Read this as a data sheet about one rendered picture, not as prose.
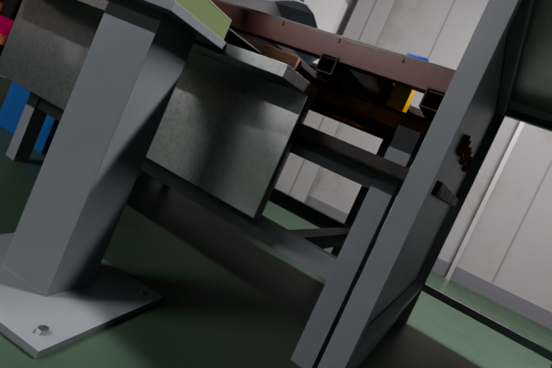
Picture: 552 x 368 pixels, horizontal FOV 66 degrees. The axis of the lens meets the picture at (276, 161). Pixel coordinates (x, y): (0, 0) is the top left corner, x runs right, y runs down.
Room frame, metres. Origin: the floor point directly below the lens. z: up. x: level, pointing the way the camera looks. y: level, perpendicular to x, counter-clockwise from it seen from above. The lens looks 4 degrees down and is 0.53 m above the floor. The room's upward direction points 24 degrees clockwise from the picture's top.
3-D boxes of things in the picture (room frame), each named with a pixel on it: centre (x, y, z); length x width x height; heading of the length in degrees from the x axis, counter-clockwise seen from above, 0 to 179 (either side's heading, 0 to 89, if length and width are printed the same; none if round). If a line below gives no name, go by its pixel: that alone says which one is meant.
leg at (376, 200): (1.11, -0.29, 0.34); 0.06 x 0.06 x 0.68; 64
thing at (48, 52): (1.42, 0.57, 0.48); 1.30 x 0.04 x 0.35; 64
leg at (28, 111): (1.73, 0.98, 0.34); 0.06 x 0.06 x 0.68; 64
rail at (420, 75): (1.36, 0.37, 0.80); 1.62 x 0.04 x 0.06; 64
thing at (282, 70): (1.34, 0.60, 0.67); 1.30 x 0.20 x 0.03; 64
